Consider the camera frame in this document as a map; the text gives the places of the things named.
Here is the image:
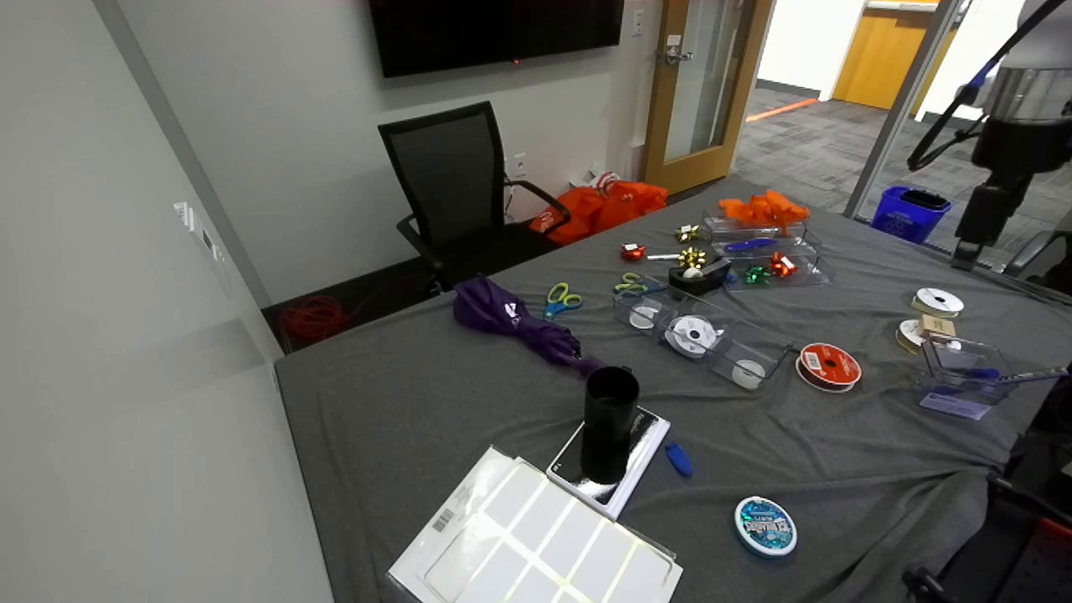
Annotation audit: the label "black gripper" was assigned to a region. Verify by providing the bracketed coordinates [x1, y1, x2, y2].
[953, 113, 1072, 270]

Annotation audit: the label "blue round mint tin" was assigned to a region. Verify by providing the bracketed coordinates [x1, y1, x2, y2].
[731, 491, 801, 558]

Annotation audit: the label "plain white ribbon spool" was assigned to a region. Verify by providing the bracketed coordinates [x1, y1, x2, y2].
[912, 286, 969, 318]

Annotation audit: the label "blue recycling bin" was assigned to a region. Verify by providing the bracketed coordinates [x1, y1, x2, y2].
[868, 185, 956, 244]

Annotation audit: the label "white ribbon spool yellow rim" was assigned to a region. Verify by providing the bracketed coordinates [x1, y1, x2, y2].
[899, 311, 966, 351]

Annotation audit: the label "grey marker with blue cap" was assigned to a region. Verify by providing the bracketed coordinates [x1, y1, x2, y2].
[953, 366, 1060, 390]

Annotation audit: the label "clear plastic box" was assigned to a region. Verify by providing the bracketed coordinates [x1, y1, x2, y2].
[914, 338, 1024, 426]

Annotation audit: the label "clear plastic bow tray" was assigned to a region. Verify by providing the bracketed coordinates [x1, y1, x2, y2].
[731, 249, 833, 290]

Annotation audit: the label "orange ribbon spool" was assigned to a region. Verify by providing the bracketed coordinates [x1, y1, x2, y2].
[794, 338, 864, 397]

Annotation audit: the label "orange wooden door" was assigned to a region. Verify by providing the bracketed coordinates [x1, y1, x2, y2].
[830, 3, 942, 113]

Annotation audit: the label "blue ribbon piece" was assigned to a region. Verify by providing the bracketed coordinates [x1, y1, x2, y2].
[718, 236, 780, 257]

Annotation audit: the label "small white tape roll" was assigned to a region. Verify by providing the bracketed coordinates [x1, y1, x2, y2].
[630, 299, 668, 334]
[731, 356, 772, 392]

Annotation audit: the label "long clear tape tray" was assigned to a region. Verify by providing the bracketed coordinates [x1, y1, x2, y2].
[625, 295, 792, 397]

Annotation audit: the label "large white tape roll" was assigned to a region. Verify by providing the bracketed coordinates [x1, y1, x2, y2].
[665, 311, 729, 361]

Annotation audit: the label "wooden door with glass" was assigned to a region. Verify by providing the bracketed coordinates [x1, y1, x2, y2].
[640, 0, 775, 199]

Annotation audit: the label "green yellow scissors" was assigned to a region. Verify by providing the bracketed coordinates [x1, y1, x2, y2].
[610, 267, 665, 303]

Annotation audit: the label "blue pen cap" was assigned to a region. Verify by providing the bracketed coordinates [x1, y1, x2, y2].
[665, 439, 696, 481]

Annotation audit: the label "orange fabric bag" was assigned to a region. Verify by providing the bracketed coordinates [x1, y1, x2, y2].
[533, 177, 675, 249]

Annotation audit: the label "black cylindrical cup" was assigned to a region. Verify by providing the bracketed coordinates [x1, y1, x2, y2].
[580, 366, 645, 487]

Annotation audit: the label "blue green scissors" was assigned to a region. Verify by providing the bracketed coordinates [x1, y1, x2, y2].
[542, 279, 584, 318]

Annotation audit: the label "purple folded umbrella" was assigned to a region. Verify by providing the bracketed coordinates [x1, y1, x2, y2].
[449, 276, 600, 379]

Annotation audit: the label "black mesh office chair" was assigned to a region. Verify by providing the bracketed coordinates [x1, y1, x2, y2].
[377, 98, 573, 287]

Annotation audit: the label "white label sheet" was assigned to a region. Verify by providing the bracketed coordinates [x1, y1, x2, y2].
[385, 447, 686, 603]

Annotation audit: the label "grey tablecloth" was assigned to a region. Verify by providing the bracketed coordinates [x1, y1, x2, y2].
[273, 170, 1072, 603]

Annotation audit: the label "black wall television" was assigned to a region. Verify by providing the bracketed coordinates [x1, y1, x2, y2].
[364, 0, 626, 79]

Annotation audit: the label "red coiled cord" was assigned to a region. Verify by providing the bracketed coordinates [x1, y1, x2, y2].
[280, 290, 357, 350]

